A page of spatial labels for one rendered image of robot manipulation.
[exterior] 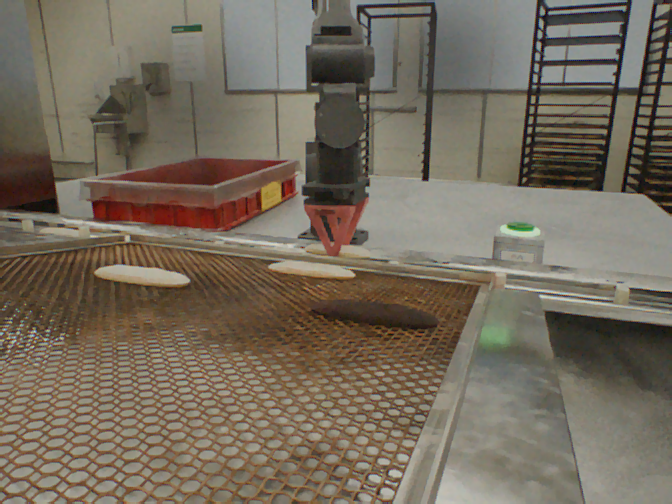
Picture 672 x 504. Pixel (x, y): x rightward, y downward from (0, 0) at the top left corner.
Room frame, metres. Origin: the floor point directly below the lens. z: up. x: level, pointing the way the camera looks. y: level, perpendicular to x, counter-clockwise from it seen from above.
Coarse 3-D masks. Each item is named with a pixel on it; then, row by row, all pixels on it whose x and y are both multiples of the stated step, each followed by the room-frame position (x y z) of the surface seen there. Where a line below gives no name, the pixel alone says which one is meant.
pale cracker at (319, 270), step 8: (272, 264) 0.52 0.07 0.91; (280, 264) 0.52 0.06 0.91; (288, 264) 0.51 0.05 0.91; (296, 264) 0.51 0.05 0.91; (304, 264) 0.51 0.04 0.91; (312, 264) 0.52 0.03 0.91; (320, 264) 0.51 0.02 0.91; (288, 272) 0.50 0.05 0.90; (296, 272) 0.50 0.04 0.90; (304, 272) 0.50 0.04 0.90; (312, 272) 0.49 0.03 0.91; (320, 272) 0.49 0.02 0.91; (328, 272) 0.49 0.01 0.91; (336, 272) 0.49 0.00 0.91; (344, 272) 0.49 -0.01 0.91
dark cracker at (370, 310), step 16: (320, 304) 0.35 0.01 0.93; (336, 304) 0.35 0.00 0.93; (352, 304) 0.34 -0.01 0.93; (368, 304) 0.35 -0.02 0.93; (384, 304) 0.35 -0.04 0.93; (400, 304) 0.35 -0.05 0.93; (352, 320) 0.33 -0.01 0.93; (368, 320) 0.33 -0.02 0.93; (384, 320) 0.33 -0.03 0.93; (400, 320) 0.32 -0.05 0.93; (416, 320) 0.32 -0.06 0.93; (432, 320) 0.33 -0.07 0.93
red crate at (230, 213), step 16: (256, 192) 1.12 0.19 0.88; (288, 192) 1.33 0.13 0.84; (96, 208) 1.03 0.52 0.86; (112, 208) 1.02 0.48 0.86; (128, 208) 1.00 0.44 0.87; (144, 208) 0.99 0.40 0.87; (160, 208) 0.98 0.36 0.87; (176, 208) 0.97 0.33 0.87; (224, 208) 0.97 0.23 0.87; (240, 208) 1.05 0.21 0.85; (256, 208) 1.13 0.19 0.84; (176, 224) 0.97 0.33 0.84; (192, 224) 0.96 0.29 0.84; (208, 224) 0.95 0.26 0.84; (224, 224) 0.97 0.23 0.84
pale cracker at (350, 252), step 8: (304, 248) 0.67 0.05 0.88; (312, 248) 0.66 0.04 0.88; (320, 248) 0.66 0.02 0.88; (344, 248) 0.65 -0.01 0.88; (352, 248) 0.65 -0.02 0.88; (360, 248) 0.65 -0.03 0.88; (328, 256) 0.65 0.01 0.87; (344, 256) 0.64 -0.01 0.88; (352, 256) 0.64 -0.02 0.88; (360, 256) 0.64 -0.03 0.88; (368, 256) 0.64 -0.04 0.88
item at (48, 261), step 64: (0, 256) 0.49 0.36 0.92; (64, 256) 0.53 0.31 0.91; (128, 256) 0.55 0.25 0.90; (192, 256) 0.58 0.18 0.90; (256, 256) 0.60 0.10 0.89; (320, 256) 0.57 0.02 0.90; (0, 320) 0.29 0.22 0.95; (64, 320) 0.29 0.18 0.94; (128, 320) 0.31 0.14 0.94; (192, 320) 0.32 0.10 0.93; (256, 320) 0.33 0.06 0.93; (320, 320) 0.34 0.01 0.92; (448, 320) 0.35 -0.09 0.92; (0, 384) 0.19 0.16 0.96; (64, 384) 0.20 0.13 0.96; (128, 384) 0.20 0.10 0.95; (256, 384) 0.21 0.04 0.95; (320, 384) 0.22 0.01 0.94; (384, 384) 0.22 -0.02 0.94; (448, 384) 0.22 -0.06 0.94; (128, 448) 0.15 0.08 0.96; (448, 448) 0.16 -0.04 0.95
